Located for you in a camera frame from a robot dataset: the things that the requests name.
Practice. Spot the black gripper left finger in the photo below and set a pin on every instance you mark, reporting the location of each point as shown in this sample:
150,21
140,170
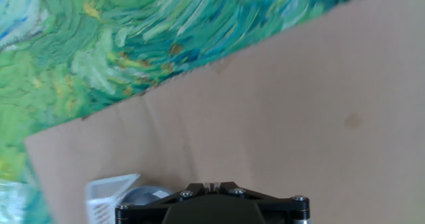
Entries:
149,204

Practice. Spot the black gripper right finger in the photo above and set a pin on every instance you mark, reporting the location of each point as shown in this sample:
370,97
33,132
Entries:
282,204

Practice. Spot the round stainless steel plate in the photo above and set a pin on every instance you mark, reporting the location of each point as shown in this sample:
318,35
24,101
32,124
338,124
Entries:
142,195

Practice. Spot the white mesh goal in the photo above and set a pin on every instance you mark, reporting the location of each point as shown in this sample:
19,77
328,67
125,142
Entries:
99,197

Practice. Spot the brown cardboard sheet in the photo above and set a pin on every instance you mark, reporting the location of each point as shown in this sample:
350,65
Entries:
265,117

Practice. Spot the painted landscape tablecloth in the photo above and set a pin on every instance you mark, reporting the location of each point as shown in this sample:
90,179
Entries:
99,34

